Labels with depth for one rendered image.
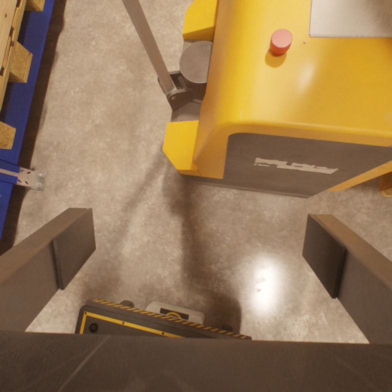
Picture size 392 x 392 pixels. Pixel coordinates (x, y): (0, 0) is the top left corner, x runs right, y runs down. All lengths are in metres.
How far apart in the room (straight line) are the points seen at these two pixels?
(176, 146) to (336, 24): 0.69
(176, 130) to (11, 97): 0.86
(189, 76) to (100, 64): 0.83
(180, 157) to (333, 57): 0.67
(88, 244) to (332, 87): 0.53
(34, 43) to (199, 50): 0.95
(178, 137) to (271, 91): 0.63
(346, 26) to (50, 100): 1.58
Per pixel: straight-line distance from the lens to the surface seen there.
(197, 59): 1.16
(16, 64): 1.60
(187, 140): 1.11
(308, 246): 0.17
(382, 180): 1.21
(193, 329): 1.15
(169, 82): 1.11
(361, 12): 0.70
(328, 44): 0.65
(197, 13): 1.41
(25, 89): 1.73
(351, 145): 0.65
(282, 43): 0.59
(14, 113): 1.67
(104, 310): 1.23
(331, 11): 0.68
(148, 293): 1.50
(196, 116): 1.22
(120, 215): 1.52
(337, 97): 0.60
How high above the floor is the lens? 1.40
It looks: 80 degrees down
